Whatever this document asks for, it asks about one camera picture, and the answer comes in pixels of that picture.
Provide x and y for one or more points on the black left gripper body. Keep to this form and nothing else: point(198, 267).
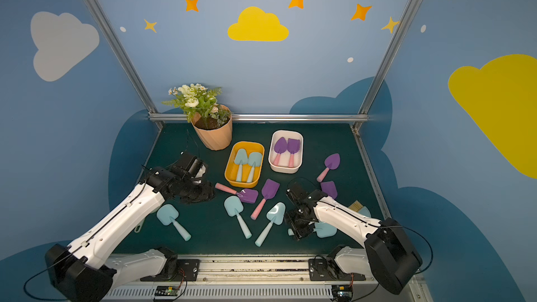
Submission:
point(201, 191)

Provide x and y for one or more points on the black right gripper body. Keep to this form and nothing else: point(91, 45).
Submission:
point(297, 221)

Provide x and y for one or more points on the light blue pointed shovel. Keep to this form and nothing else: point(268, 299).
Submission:
point(275, 217)
point(240, 160)

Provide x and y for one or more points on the yellow plastic storage box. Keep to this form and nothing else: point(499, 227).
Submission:
point(245, 164)

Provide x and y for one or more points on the white plastic storage box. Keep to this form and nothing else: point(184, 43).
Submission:
point(286, 151)

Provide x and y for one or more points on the purple pointed shovel pink handle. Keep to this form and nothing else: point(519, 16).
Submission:
point(280, 147)

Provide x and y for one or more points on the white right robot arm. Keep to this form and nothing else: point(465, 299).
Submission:
point(390, 256)

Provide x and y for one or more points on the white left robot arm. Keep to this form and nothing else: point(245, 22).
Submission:
point(84, 271)

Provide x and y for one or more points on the purple square shovel lying sideways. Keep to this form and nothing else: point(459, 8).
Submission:
point(248, 196)

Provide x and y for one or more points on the blue hand brush tan bristles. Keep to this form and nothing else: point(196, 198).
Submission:
point(360, 208)

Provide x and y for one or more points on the purple pointed shovel far right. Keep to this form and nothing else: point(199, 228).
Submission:
point(331, 162)

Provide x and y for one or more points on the potted white flower plant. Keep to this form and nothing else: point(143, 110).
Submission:
point(211, 120)

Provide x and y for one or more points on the right circuit board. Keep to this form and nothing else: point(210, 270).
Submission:
point(341, 293)

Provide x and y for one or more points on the circuit board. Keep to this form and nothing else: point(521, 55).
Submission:
point(167, 292)
point(341, 293)

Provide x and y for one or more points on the left circuit board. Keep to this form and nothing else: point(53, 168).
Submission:
point(167, 292)

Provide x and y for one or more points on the purple square shovel pink handle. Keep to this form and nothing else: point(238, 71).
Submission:
point(269, 191)

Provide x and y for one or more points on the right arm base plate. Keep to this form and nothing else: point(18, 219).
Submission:
point(323, 269)

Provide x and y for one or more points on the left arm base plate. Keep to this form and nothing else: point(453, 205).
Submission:
point(184, 269)

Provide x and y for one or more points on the aluminium rail front frame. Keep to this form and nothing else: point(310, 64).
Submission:
point(260, 278)

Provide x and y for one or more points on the left aluminium frame post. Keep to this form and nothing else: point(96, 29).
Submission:
point(110, 35)

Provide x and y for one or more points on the aluminium frame post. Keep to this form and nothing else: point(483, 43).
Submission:
point(407, 17)
point(110, 35)

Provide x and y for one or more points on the right aluminium frame post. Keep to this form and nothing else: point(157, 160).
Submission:
point(407, 17)

